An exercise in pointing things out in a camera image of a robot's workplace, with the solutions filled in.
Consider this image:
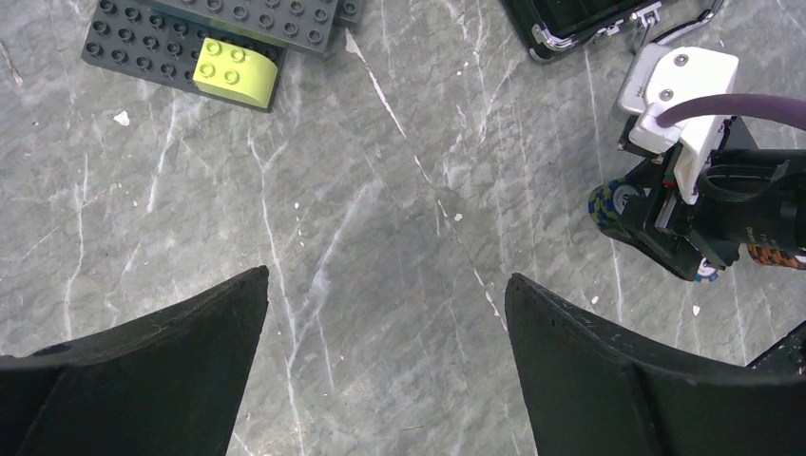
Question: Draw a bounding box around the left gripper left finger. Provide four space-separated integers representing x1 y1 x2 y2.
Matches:
1 266 269 455

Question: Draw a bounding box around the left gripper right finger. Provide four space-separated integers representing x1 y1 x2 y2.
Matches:
505 274 805 455

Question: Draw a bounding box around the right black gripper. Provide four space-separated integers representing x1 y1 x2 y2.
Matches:
613 118 805 281

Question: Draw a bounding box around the orange-black chip stack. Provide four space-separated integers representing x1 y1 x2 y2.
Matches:
747 245 805 271

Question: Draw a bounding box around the black poker case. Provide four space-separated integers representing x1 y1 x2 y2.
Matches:
502 0 723 64

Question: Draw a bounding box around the yellow-green dice block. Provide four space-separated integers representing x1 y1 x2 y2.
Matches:
192 37 279 109

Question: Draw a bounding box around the dark foam pad bottom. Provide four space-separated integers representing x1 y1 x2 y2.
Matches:
80 0 365 113

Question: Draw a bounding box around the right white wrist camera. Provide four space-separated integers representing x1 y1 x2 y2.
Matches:
613 44 739 205

